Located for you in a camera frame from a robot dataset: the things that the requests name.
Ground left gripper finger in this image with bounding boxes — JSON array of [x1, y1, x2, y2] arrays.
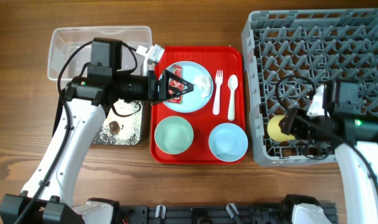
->
[[160, 70, 194, 89], [160, 86, 194, 101]]

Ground yellow cup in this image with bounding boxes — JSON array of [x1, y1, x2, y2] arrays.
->
[[267, 115, 295, 142]]

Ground red snack wrapper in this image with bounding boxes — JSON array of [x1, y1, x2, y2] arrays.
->
[[168, 64, 184, 104]]

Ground white tissue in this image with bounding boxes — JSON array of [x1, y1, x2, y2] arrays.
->
[[194, 75, 212, 98]]

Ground green bowl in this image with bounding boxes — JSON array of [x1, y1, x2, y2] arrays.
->
[[153, 116, 194, 155]]

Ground rice and food scraps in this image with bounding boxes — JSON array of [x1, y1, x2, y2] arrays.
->
[[92, 100, 143, 146]]

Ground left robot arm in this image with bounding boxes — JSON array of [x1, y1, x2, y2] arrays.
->
[[0, 37, 194, 223]]

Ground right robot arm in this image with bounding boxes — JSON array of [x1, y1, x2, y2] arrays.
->
[[267, 80, 378, 223]]

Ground black waste tray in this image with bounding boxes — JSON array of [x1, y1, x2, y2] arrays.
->
[[49, 98, 143, 149]]

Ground grey dishwasher rack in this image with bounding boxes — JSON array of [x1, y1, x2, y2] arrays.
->
[[241, 8, 378, 166]]

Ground light blue plate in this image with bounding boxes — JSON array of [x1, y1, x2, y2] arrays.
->
[[163, 61, 214, 113]]

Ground white plastic fork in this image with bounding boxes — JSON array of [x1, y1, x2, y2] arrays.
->
[[212, 70, 223, 115]]

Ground white plastic spoon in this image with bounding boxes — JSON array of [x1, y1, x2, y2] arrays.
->
[[227, 75, 238, 121]]

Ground red serving tray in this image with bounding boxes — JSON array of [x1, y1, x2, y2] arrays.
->
[[150, 46, 246, 165]]

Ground light blue bowl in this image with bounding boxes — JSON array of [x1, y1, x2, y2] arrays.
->
[[209, 123, 248, 162]]

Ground clear plastic bin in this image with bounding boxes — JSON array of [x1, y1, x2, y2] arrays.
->
[[47, 26, 154, 88]]

